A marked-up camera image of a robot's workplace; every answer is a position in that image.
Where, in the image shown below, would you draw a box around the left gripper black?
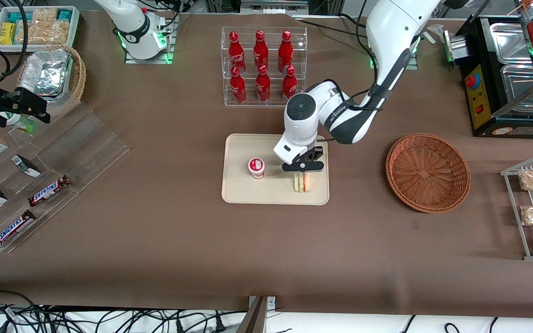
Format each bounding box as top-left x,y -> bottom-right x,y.
282,147 -> 325,173

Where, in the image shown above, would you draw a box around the triangle sandwich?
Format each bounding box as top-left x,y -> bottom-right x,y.
294,172 -> 312,193

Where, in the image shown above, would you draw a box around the cream plastic tray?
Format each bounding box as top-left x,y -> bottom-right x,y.
221,134 -> 330,205

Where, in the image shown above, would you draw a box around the wicker basket holding foil trays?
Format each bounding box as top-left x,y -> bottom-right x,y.
17,44 -> 87,118

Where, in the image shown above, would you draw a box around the empty brown wicker basket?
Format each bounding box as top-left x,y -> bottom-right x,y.
385,133 -> 471,214

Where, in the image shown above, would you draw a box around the green bottle with white cap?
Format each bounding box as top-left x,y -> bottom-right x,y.
5,112 -> 37,134

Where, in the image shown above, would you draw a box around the stacked aluminium foil trays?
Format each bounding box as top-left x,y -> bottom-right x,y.
19,50 -> 73,97

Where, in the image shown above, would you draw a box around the clear acrylic stepped display stand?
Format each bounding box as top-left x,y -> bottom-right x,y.
0,104 -> 130,254

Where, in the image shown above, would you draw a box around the Snickers chocolate bar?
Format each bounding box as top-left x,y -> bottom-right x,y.
27,175 -> 72,207
0,210 -> 37,250

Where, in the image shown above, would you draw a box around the red cola bottle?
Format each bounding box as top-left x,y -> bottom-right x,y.
278,31 -> 294,73
254,30 -> 269,70
228,31 -> 246,74
255,65 -> 271,102
282,65 -> 298,101

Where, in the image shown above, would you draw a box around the yellow snack packet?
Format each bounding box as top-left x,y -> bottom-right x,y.
0,22 -> 17,45

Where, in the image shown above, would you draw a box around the clear bag of crackers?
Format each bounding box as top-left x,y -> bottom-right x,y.
31,8 -> 59,24
17,21 -> 70,45

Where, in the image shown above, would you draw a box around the red soda can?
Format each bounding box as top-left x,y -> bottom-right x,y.
229,66 -> 247,104

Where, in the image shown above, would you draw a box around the white plastic snack bin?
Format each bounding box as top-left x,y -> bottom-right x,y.
0,6 -> 81,54

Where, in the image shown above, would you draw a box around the clear acrylic bottle rack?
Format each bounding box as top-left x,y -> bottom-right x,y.
221,26 -> 308,107

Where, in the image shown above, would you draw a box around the black food warmer cabinet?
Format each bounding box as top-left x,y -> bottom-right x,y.
442,0 -> 533,138

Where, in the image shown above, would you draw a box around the steel warmer pan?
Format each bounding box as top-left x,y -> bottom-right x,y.
489,22 -> 533,65
500,65 -> 533,114

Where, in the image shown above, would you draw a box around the black hanging cable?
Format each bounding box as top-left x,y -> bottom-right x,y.
0,0 -> 30,77

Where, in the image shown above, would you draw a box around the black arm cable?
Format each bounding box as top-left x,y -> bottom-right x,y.
327,0 -> 387,111

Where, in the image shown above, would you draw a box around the aluminium frame post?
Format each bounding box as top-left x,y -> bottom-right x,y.
239,296 -> 276,333

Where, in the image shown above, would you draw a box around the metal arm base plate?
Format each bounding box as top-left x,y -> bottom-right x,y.
124,13 -> 180,64

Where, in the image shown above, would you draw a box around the grey wire display rack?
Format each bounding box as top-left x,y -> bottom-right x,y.
500,154 -> 533,261

